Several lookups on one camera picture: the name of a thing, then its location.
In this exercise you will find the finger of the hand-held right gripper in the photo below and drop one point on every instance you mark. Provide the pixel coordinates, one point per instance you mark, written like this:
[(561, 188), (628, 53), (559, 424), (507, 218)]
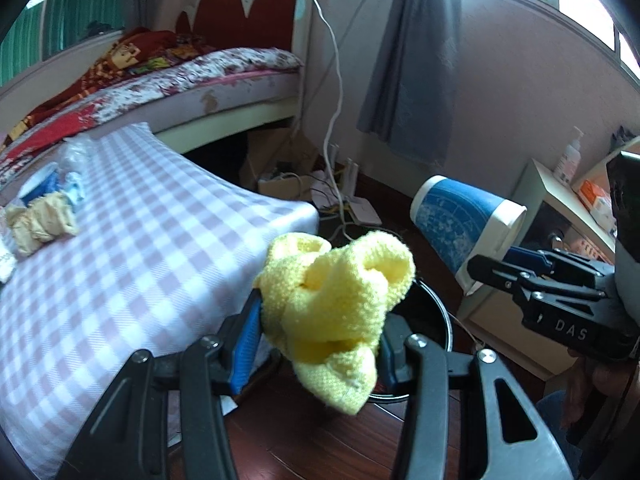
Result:
[(500, 272), (530, 257)]

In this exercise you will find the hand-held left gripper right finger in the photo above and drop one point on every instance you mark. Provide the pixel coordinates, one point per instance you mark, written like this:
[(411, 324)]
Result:
[(400, 345)]

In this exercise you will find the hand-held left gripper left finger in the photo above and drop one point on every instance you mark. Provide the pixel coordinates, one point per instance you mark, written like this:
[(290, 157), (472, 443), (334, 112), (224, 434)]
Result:
[(244, 352)]

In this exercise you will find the black trash bin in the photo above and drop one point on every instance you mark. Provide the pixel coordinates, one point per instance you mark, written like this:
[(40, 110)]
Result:
[(427, 317)]

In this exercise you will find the blue and white paper cup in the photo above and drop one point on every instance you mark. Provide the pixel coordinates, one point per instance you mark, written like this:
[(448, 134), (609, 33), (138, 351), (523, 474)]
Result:
[(460, 220)]

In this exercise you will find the yellow knitted cloth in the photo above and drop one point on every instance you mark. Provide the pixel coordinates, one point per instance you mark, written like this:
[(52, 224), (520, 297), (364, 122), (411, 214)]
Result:
[(335, 300)]

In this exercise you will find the person's right hand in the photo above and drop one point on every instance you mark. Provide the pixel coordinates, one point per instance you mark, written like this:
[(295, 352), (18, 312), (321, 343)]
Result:
[(600, 385)]

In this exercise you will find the white bedside cabinet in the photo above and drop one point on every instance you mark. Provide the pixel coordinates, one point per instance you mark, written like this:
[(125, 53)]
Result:
[(505, 320)]

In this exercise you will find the white paper sheet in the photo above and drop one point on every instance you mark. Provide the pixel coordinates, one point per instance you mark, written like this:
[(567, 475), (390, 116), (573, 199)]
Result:
[(230, 404)]

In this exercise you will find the orange box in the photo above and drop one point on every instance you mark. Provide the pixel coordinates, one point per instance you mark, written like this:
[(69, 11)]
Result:
[(595, 200)]

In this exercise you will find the person's blue jeans leg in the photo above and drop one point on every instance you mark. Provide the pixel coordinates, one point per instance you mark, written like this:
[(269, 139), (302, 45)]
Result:
[(557, 420)]

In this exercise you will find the white pump bottle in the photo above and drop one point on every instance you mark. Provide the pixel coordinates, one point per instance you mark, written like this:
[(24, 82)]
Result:
[(567, 160)]

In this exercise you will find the checkered tablecloth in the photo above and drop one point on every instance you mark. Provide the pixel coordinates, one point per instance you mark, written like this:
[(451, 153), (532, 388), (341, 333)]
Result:
[(150, 260)]

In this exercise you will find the white router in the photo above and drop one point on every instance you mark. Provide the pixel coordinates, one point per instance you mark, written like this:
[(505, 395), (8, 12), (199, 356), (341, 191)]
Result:
[(365, 210)]

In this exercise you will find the cardboard box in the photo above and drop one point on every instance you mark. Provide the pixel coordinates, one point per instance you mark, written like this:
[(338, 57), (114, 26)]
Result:
[(272, 152)]

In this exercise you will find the grey curtain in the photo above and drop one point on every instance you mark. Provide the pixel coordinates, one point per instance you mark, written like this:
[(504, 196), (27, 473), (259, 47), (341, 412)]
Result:
[(415, 60)]

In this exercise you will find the beige crumpled cloth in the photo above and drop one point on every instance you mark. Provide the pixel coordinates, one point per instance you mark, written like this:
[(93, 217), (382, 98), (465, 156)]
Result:
[(40, 222)]

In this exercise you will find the clear plastic bag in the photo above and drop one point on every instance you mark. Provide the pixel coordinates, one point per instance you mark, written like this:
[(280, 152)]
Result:
[(75, 155)]

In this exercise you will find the blue and white crumpled wrapper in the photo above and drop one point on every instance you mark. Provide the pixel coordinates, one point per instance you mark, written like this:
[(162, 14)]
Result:
[(42, 185)]

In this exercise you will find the floral mattress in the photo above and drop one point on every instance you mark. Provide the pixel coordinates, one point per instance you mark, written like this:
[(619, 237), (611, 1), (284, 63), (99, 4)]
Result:
[(220, 72)]

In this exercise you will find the red patterned blanket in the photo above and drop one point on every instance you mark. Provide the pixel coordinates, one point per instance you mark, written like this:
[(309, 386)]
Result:
[(125, 55)]

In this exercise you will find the green curtain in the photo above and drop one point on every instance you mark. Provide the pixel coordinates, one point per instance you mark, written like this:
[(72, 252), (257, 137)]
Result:
[(30, 30)]

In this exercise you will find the white bed frame red headboard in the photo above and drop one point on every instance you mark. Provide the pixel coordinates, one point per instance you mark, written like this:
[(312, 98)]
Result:
[(265, 10)]

